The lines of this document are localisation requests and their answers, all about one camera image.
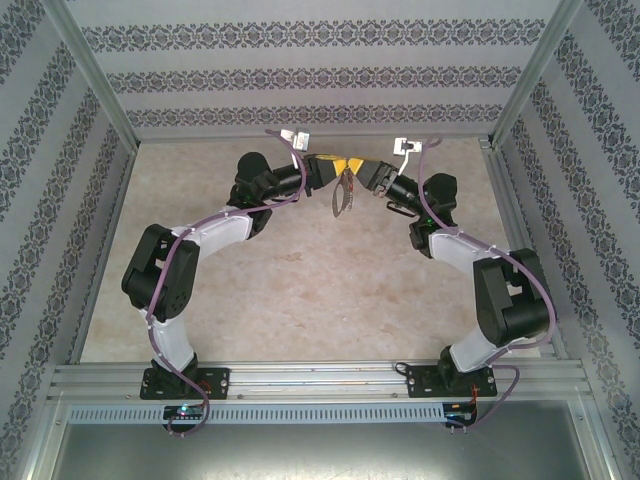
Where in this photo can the grey carabiner keyring with rings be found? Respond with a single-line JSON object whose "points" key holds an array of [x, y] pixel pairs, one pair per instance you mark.
{"points": [[339, 214]]}

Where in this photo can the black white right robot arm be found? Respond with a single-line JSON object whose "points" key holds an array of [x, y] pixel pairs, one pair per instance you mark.
{"points": [[515, 310]]}

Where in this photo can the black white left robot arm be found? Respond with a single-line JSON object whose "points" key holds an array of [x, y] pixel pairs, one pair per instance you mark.
{"points": [[175, 300]]}

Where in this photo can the grey sheet metal panel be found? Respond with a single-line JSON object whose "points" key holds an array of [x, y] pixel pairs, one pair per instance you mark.
{"points": [[320, 455]]}

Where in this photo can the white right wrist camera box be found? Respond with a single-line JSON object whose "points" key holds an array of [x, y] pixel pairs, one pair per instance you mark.
{"points": [[402, 146]]}

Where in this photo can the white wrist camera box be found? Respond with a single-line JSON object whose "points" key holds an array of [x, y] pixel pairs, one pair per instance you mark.
{"points": [[402, 146], [295, 139]]}

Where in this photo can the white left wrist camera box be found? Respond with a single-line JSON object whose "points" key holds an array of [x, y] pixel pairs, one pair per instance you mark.
{"points": [[295, 139]]}

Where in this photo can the aluminium table end rail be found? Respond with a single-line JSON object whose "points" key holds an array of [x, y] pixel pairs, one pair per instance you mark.
{"points": [[200, 138]]}

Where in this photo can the aluminium table side rail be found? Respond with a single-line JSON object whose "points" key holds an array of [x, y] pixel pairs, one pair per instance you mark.
{"points": [[509, 200]]}

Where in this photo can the aluminium frame post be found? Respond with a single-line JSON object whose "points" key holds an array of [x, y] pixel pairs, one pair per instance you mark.
{"points": [[91, 70], [534, 70]]}

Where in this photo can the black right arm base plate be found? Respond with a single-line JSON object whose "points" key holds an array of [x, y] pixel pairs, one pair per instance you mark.
{"points": [[420, 382]]}

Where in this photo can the aluminium mounting rail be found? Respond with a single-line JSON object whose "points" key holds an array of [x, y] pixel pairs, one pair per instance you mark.
{"points": [[320, 380]]}

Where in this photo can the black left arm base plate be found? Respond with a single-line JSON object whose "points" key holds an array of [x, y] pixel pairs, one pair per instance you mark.
{"points": [[217, 382]]}

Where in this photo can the aluminium lower frame bar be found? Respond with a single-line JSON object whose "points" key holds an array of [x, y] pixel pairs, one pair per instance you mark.
{"points": [[40, 445], [597, 445]]}

